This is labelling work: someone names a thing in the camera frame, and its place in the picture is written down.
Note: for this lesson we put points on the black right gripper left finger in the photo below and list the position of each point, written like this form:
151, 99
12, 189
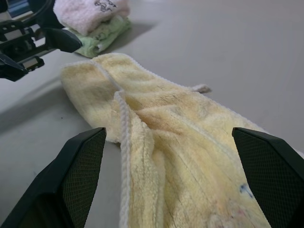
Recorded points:
59, 180

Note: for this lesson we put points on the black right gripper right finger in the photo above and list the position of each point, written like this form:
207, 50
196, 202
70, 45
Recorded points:
275, 180

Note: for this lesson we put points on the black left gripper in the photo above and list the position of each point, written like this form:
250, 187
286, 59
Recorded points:
16, 45

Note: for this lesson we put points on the yellow fluffy towel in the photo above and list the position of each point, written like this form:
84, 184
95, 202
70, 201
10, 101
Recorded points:
178, 142

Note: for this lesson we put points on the pink folded towel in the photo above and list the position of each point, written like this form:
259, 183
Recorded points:
80, 16

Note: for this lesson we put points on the green folded towel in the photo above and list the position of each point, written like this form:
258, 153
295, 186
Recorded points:
104, 38

